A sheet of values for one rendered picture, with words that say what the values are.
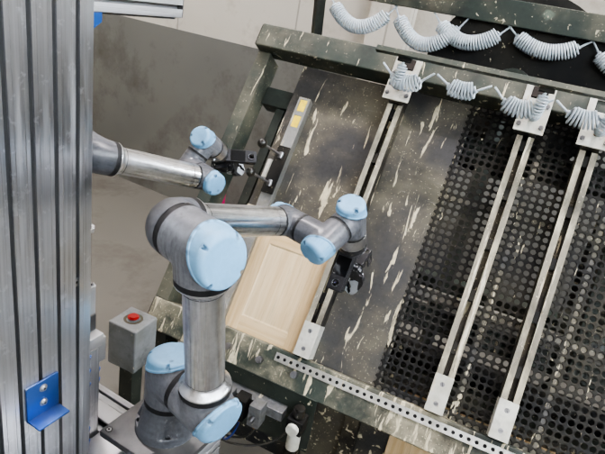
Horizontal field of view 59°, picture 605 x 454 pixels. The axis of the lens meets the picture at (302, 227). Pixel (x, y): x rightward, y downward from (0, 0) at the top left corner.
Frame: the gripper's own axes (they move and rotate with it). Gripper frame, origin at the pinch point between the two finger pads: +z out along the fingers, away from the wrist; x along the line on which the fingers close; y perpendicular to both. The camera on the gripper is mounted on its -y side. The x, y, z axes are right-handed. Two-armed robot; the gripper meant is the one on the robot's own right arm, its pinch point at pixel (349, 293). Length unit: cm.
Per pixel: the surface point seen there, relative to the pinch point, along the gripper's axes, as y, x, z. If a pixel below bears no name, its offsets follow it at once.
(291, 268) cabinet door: 19, 35, 31
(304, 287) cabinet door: 15.2, 27.2, 33.4
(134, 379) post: -40, 69, 51
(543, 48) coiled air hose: 139, -17, -10
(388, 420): -10, -19, 48
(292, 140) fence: 58, 56, 4
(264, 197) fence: 35, 56, 17
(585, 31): 146, -30, -16
